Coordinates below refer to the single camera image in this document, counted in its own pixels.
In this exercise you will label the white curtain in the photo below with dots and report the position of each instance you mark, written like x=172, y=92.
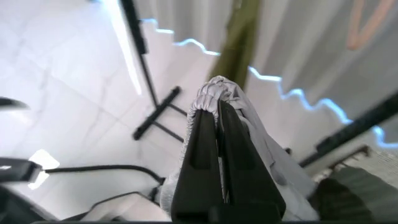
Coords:
x=295, y=37

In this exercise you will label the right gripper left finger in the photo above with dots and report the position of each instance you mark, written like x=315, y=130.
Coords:
x=199, y=174

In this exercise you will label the heap of clothes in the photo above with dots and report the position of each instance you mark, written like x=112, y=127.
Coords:
x=357, y=193

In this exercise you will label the pale grey shorts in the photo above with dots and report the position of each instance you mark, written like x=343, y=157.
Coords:
x=236, y=93

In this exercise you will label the white laundry basket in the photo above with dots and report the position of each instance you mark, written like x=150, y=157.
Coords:
x=382, y=161

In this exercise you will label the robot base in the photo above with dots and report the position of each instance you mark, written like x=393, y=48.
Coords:
x=18, y=208

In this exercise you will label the green long-sleeved shirt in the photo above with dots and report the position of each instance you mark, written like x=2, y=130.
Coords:
x=239, y=40

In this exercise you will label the pink clothes hanger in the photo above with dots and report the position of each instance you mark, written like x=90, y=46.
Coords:
x=354, y=39

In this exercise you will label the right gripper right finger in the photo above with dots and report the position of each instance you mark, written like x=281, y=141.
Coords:
x=245, y=174

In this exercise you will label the black clothes rack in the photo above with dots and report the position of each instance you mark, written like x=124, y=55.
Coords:
x=136, y=31

